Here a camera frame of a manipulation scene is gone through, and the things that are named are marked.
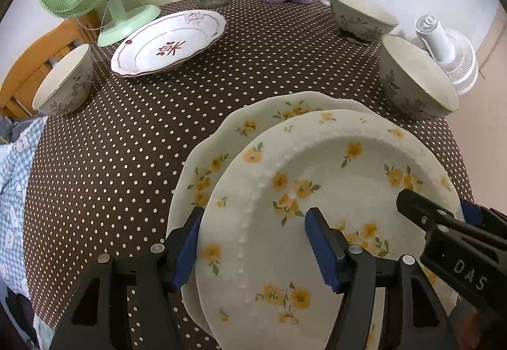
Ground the blue checked cloth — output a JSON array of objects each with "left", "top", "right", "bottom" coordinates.
[{"left": 0, "top": 116, "right": 50, "bottom": 295}]

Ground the brown polka dot tablecloth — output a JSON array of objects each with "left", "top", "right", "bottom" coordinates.
[{"left": 22, "top": 0, "right": 474, "bottom": 350}]

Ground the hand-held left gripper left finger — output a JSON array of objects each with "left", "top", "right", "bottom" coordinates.
[{"left": 48, "top": 207, "right": 205, "bottom": 350}]

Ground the white standing fan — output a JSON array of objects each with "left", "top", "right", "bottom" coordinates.
[{"left": 414, "top": 15, "right": 479, "bottom": 96}]

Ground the white fan cord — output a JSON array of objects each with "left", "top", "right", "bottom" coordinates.
[{"left": 76, "top": 3, "right": 112, "bottom": 34}]

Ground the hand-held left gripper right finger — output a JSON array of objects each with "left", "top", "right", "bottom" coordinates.
[{"left": 304, "top": 207, "right": 460, "bottom": 350}]

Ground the cream floral bowl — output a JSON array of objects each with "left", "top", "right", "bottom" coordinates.
[
  {"left": 32, "top": 43, "right": 94, "bottom": 116},
  {"left": 378, "top": 34, "right": 460, "bottom": 121},
  {"left": 329, "top": 0, "right": 399, "bottom": 44}
]

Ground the large yellow flower plate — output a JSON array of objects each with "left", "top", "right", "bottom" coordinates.
[{"left": 166, "top": 93, "right": 373, "bottom": 335}]

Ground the wooden chair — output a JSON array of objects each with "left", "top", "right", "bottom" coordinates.
[{"left": 0, "top": 13, "right": 99, "bottom": 119}]

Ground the small yellow flower plate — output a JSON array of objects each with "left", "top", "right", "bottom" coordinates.
[{"left": 195, "top": 109, "right": 464, "bottom": 350}]

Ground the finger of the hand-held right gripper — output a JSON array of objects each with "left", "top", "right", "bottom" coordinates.
[
  {"left": 459, "top": 199, "right": 507, "bottom": 245},
  {"left": 396, "top": 189, "right": 468, "bottom": 234}
]

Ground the white plate with red pattern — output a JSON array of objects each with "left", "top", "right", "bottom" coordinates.
[{"left": 110, "top": 10, "right": 227, "bottom": 78}]

